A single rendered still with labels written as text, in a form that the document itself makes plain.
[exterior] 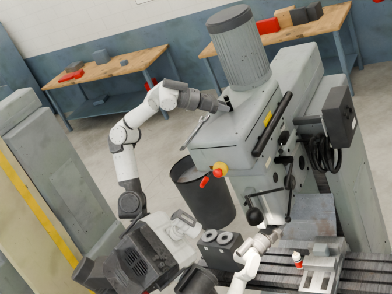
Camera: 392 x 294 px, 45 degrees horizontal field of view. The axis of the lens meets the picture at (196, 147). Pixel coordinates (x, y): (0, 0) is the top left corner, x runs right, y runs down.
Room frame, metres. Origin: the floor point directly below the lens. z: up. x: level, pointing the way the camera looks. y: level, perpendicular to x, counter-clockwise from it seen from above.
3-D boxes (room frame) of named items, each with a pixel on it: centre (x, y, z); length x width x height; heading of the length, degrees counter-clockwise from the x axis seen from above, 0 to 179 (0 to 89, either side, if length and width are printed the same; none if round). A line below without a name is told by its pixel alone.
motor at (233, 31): (1.98, -0.35, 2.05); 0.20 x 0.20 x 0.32
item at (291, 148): (1.94, -0.32, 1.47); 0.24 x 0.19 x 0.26; 51
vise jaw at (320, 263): (1.63, -0.30, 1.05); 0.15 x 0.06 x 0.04; 53
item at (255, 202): (1.70, -0.13, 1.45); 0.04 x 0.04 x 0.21; 51
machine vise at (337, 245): (1.65, -0.31, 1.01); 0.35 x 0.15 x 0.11; 143
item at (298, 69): (2.18, -0.51, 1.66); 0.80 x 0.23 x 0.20; 141
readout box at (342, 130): (1.81, -0.65, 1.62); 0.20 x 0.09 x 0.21; 141
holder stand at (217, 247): (2.00, 0.10, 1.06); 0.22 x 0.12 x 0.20; 45
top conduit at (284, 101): (1.72, -0.33, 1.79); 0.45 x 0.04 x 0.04; 141
